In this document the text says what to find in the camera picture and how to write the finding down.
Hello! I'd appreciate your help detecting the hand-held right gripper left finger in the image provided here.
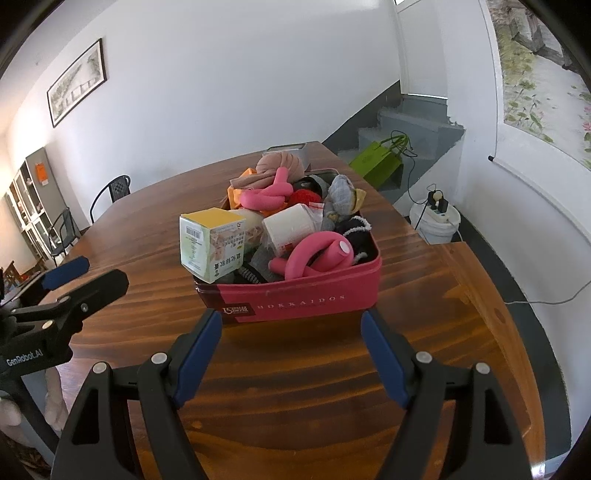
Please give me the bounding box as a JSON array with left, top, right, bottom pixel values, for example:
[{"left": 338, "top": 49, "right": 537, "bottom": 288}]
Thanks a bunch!
[{"left": 52, "top": 308, "right": 223, "bottom": 480}]

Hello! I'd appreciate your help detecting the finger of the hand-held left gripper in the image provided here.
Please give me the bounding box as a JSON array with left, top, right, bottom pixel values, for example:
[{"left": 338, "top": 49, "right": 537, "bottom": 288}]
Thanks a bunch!
[
  {"left": 16, "top": 256, "right": 92, "bottom": 308},
  {"left": 14, "top": 269, "right": 130, "bottom": 334}
]

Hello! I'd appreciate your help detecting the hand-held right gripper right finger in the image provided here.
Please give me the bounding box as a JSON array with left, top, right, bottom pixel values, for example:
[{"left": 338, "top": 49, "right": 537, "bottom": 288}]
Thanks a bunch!
[{"left": 361, "top": 308, "right": 534, "bottom": 480}]

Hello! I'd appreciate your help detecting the pink tin box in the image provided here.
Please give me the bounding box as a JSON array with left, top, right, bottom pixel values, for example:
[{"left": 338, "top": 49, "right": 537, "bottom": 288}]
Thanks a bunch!
[{"left": 193, "top": 171, "right": 384, "bottom": 324}]

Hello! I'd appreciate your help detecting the yellow cardboard box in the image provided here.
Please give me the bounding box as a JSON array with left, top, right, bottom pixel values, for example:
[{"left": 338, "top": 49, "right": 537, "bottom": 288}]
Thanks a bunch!
[{"left": 179, "top": 208, "right": 247, "bottom": 284}]

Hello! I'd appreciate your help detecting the grey sock with striped cuff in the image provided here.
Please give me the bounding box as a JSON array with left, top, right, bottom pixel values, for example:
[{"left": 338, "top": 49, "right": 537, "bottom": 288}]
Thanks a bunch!
[{"left": 231, "top": 244, "right": 282, "bottom": 283}]

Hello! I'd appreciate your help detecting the navy fuzzy sock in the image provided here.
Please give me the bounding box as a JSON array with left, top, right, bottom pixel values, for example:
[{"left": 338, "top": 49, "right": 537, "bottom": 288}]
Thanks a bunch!
[{"left": 333, "top": 215, "right": 374, "bottom": 266}]

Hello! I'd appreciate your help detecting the white tape roll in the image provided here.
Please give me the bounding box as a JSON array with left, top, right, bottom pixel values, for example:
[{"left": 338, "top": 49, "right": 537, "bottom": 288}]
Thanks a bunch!
[{"left": 262, "top": 203, "right": 324, "bottom": 256}]

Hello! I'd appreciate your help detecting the large orange toy cube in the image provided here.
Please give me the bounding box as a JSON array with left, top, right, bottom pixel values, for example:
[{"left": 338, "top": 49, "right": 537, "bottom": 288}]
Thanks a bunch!
[{"left": 226, "top": 167, "right": 278, "bottom": 219}]

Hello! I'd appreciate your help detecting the light grey fuzzy sock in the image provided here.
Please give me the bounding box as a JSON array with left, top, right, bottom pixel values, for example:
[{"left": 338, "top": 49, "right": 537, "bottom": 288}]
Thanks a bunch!
[{"left": 322, "top": 174, "right": 357, "bottom": 229}]

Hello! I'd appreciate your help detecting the red knitted ball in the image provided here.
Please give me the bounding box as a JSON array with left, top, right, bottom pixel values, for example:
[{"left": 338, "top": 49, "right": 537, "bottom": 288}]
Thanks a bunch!
[{"left": 288, "top": 188, "right": 323, "bottom": 206}]

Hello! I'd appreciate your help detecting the beige pink knotted sock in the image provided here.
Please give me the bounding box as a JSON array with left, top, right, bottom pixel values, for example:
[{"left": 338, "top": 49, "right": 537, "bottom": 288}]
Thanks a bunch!
[{"left": 231, "top": 151, "right": 305, "bottom": 190}]

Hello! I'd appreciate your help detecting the person's left hand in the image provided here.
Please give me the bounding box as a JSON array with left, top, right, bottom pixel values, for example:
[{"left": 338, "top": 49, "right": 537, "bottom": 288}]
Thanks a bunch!
[{"left": 0, "top": 364, "right": 69, "bottom": 448}]

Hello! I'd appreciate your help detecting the black metal chair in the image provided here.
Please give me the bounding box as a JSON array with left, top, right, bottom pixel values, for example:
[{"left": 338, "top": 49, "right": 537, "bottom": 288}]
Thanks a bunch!
[
  {"left": 47, "top": 208, "right": 84, "bottom": 268},
  {"left": 89, "top": 174, "right": 132, "bottom": 224}
]

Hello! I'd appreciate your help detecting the grey glass door cabinet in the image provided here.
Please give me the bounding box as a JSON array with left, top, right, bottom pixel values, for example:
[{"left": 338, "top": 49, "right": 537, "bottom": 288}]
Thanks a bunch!
[{"left": 4, "top": 147, "right": 68, "bottom": 268}]

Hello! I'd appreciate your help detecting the wooden desk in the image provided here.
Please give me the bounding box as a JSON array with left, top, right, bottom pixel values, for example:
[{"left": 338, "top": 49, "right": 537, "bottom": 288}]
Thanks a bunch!
[{"left": 51, "top": 141, "right": 543, "bottom": 480}]

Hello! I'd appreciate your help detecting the white plastic bucket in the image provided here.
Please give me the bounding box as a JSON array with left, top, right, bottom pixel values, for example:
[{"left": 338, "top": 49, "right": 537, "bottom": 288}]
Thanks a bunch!
[{"left": 409, "top": 203, "right": 461, "bottom": 245}]

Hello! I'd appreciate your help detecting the white power strip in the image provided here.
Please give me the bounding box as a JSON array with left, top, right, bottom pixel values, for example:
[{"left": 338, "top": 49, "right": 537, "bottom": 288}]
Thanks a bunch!
[{"left": 426, "top": 185, "right": 451, "bottom": 224}]

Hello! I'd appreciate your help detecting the framed landscape painting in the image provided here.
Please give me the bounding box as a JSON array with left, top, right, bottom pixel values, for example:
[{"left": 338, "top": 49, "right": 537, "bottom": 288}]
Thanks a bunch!
[{"left": 46, "top": 38, "right": 108, "bottom": 129}]

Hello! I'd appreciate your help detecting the green paper bag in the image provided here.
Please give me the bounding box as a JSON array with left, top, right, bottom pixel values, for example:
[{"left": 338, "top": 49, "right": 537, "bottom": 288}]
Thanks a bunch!
[{"left": 348, "top": 130, "right": 419, "bottom": 189}]

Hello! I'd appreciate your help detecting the white cardboard box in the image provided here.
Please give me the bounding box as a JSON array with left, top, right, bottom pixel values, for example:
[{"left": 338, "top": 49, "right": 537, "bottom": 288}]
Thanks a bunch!
[{"left": 263, "top": 142, "right": 311, "bottom": 171}]

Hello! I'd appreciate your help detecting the grey staircase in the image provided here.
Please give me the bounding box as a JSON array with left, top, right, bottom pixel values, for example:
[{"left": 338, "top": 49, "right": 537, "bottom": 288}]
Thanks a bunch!
[{"left": 358, "top": 95, "right": 465, "bottom": 160}]

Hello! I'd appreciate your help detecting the white power cable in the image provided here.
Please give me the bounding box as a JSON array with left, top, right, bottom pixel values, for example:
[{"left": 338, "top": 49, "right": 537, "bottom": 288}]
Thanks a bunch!
[{"left": 455, "top": 228, "right": 591, "bottom": 306}]

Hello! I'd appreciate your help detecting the hanging wall scroll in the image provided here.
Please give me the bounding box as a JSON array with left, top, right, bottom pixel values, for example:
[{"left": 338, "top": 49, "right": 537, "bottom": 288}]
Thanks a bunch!
[{"left": 478, "top": 0, "right": 591, "bottom": 171}]

